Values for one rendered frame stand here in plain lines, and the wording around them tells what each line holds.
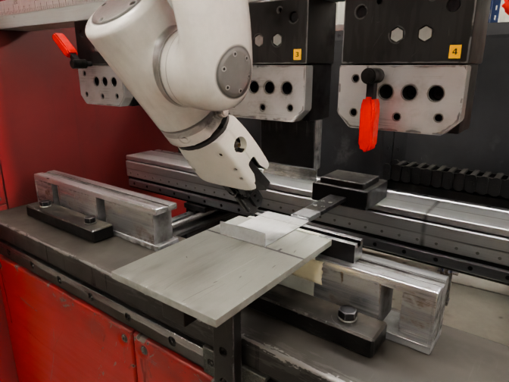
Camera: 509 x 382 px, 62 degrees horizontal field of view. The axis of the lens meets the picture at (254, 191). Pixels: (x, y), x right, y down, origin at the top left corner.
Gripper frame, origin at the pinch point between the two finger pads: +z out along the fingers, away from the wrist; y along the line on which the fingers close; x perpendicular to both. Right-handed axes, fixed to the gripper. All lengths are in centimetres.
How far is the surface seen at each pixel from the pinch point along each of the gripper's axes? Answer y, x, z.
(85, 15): 45, -22, -19
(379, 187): -7.6, -22.4, 24.9
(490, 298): -17, -85, 210
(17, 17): 73, -23, -20
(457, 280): 2, -94, 218
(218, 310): -9.2, 17.6, -6.2
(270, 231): -1.1, 1.1, 7.3
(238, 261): -3.4, 9.5, 0.5
